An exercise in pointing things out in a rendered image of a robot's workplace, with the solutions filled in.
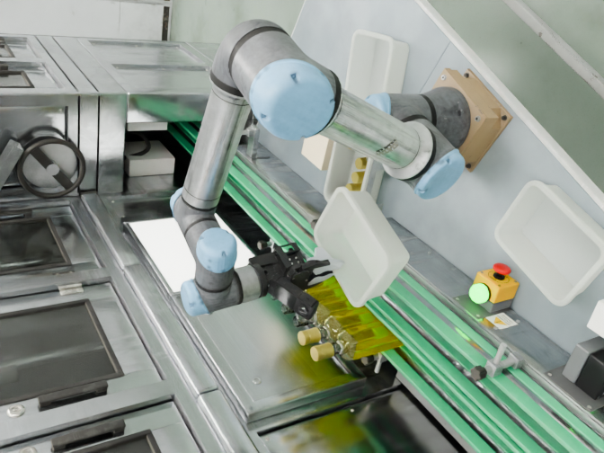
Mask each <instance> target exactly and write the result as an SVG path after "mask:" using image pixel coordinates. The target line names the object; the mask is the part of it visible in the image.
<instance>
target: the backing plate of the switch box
mask: <svg viewBox="0 0 604 453"><path fill-rule="evenodd" d="M565 365H566V364H565ZM565 365H563V366H561V367H558V368H556V369H552V370H549V371H547V372H545V373H543V374H544V375H545V376H546V377H548V378H549V379H550V380H551V381H553V382H554V383H555V384H556V385H558V386H559V387H560V388H561V389H563V390H564V391H565V393H566V394H568V395H569V396H570V397H571V398H573V399H574V400H575V401H576V402H578V403H579V404H580V405H581V406H583V407H584V408H585V409H586V410H587V411H589V412H590V413H591V412H593V411H595V410H597V409H599V408H601V407H602V406H604V396H603V397H601V398H599V399H597V400H594V399H592V398H591V397H590V396H588V395H587V394H586V393H585V392H583V391H582V390H581V389H580V388H579V387H577V386H576V385H575V383H573V382H572V381H570V380H569V379H568V378H567V377H565V376H564V375H563V374H562V373H563V371H564V367H565Z"/></svg>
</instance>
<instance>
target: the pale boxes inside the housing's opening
mask: <svg viewBox="0 0 604 453"><path fill-rule="evenodd" d="M126 130H127V131H141V130H167V122H145V123H127V122H126ZM149 142H150V145H151V148H150V150H149V151H148V152H147V153H146V154H144V155H140V156H137V155H131V154H135V153H138V152H141V151H143V150H144V149H145V148H146V147H147V144H146V142H145V141H131V142H125V153H124V155H125V156H126V160H124V171H125V172H126V173H127V175H128V176H129V177H133V176H146V175H158V174H171V173H173V171H174V160H175V158H174V156H173V155H172V154H171V153H170V152H169V151H168V150H167V149H166V148H165V146H164V145H163V144H162V143H161V142H160V141H159V140H153V141H149Z"/></svg>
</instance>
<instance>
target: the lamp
mask: <svg viewBox="0 0 604 453"><path fill-rule="evenodd" d="M469 295H470V297H471V299H472V300H473V301H475V302H476V303H484V302H487V301H489V300H490V298H491V290H490V288H489V287H488V286H487V285H486V284H485V283H483V282H481V283H477V284H475V285H473V286H472V287H471V289H470V290H469Z"/></svg>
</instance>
